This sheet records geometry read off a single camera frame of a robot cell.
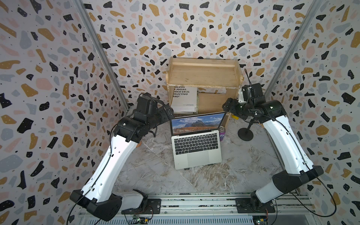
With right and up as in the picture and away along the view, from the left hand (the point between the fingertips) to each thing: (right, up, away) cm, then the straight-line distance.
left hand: (168, 112), depth 67 cm
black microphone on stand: (+52, -14, +37) cm, 66 cm away
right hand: (+29, +3, +5) cm, 30 cm away
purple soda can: (+32, -11, +26) cm, 43 cm away
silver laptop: (+15, -16, +20) cm, 30 cm away
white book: (+7, +9, +25) cm, 27 cm away
